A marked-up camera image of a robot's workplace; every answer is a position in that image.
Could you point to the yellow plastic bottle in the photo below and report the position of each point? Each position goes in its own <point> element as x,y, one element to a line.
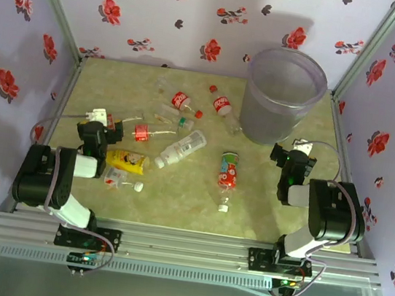
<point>126,160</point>

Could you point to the crushed clear bottle red label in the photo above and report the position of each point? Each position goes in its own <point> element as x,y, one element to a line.
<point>141,132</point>

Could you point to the small clear bottle white cap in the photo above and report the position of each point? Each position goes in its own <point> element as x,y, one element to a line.
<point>116,179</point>

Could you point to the translucent grey plastic bin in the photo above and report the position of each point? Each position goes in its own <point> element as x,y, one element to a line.
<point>267,124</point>

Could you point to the red cartoon label bottle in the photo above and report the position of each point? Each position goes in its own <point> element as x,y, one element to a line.
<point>229,171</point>

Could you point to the square clear bottle crane print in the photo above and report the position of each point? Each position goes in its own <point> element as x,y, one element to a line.
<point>169,109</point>

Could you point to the clear bottle white label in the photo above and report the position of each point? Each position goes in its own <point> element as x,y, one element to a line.
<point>183,147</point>

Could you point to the clear bottle green cap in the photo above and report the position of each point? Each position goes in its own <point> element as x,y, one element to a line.
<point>186,123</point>

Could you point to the Coca-Cola bottle red label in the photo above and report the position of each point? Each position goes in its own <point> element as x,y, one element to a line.
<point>180,100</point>
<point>221,106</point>

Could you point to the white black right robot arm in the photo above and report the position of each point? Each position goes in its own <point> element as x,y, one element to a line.
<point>332,211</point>

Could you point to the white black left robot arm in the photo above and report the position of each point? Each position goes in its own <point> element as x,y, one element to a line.
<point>42,177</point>

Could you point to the small green circuit board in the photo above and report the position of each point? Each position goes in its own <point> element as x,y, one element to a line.
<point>287,283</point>
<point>84,258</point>

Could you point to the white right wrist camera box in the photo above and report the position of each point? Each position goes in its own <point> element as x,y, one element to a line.
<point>302,147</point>

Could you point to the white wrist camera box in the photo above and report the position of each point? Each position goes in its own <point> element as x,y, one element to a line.
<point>97,115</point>
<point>302,147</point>

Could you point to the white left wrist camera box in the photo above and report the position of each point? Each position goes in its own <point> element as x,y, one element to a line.
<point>97,115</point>

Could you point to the aluminium side rail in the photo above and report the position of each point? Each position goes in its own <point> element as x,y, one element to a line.
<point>343,131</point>
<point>61,99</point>

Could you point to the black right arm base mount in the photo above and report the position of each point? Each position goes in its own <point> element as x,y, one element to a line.
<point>259,259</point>

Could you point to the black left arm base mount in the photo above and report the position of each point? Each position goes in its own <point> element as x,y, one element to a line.
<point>111,240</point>

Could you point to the aluminium mounting rail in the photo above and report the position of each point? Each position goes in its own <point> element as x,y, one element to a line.
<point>183,249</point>

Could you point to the aluminium corner post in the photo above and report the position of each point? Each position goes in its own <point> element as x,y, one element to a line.
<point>57,3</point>
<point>387,23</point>

